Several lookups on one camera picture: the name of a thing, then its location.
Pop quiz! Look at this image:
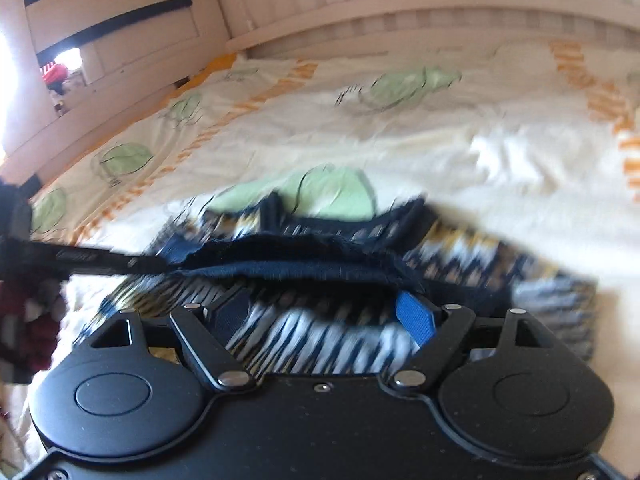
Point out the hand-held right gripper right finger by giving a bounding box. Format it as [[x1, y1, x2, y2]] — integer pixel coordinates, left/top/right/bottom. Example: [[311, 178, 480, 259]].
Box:
[[389, 291, 582, 390]]

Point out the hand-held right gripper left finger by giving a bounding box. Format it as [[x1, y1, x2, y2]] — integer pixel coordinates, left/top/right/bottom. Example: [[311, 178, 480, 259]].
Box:
[[74, 289, 255, 392]]

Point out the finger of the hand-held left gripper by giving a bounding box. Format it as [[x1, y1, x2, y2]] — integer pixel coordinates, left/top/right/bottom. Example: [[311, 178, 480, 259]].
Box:
[[0, 237, 191, 283]]

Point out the patterned knit sweater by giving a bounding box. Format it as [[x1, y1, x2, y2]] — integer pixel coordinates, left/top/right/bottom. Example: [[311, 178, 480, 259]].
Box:
[[75, 192, 598, 377]]

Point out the person's red plaid clothing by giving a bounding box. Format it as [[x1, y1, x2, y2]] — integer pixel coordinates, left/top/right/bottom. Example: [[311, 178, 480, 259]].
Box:
[[0, 280, 68, 387]]

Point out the red cloth item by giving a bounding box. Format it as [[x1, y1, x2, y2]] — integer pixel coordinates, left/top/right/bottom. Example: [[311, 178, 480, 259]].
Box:
[[42, 62, 71, 86]]

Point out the leaf print duvet cover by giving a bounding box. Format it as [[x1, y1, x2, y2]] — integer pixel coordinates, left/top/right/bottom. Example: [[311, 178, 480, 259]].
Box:
[[0, 40, 640, 461]]

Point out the white wooden bed frame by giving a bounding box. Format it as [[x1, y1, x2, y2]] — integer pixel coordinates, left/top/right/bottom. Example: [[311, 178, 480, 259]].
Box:
[[0, 0, 640, 176]]

